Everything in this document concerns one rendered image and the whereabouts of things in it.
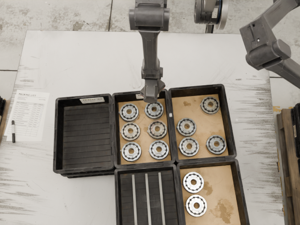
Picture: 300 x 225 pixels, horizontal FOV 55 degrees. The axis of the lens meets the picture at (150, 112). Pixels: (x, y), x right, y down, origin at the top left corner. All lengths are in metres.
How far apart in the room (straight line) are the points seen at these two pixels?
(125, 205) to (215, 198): 0.45
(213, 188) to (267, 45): 0.85
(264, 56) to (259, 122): 0.93
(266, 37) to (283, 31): 2.18
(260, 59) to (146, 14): 0.36
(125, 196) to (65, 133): 0.47
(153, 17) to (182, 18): 2.17
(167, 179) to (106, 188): 0.36
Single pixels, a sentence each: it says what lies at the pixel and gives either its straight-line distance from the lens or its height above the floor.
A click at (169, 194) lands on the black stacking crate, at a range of 1.51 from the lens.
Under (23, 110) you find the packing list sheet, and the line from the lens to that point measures 1.93.
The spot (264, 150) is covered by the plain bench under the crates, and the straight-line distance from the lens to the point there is 1.77.
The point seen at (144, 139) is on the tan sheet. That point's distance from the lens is 1.55.
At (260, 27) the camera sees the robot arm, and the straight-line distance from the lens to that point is 0.92.
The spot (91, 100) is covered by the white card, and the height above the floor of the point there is 0.89.
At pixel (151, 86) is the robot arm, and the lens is 1.17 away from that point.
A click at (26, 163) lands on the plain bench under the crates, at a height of 0.70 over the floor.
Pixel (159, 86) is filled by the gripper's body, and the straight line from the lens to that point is 1.30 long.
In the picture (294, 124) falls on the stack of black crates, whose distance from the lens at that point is 2.48.
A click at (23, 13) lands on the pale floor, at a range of 3.31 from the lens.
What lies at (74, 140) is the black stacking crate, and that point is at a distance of 1.62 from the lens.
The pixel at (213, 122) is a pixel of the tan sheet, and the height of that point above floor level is 0.83.
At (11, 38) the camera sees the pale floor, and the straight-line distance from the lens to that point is 3.17.
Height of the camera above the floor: 2.33
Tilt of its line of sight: 70 degrees down
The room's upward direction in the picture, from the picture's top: 6 degrees counter-clockwise
